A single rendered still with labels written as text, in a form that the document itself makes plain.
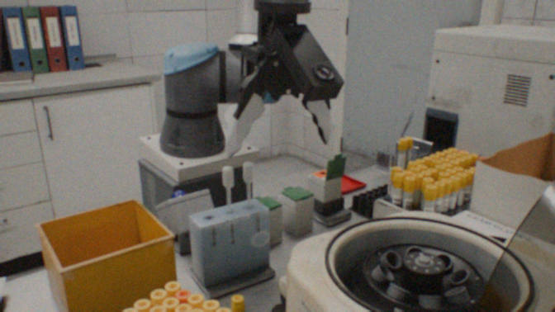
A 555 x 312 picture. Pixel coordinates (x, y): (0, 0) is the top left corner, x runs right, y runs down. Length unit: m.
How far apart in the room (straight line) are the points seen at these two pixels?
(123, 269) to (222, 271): 0.14
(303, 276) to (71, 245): 0.34
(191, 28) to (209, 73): 2.15
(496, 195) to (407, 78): 2.06
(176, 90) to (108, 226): 0.40
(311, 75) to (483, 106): 0.57
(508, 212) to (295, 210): 0.31
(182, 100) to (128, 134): 1.39
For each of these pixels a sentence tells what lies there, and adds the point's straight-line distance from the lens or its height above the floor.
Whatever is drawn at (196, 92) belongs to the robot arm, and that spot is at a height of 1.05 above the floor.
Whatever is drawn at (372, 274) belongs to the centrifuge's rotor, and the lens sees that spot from 0.49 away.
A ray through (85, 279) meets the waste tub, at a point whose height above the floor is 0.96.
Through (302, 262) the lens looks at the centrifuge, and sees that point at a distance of 0.49.
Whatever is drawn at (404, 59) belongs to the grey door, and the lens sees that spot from 2.74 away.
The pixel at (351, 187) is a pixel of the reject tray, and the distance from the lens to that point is 0.94.
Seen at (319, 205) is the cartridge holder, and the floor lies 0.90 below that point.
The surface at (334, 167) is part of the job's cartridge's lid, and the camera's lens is 0.78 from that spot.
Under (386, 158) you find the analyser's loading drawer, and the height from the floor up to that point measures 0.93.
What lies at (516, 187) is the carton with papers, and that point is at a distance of 0.70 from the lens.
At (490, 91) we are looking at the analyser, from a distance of 1.03.
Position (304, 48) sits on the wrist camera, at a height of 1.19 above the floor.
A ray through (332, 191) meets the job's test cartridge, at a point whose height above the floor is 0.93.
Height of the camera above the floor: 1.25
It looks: 20 degrees down
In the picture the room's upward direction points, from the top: straight up
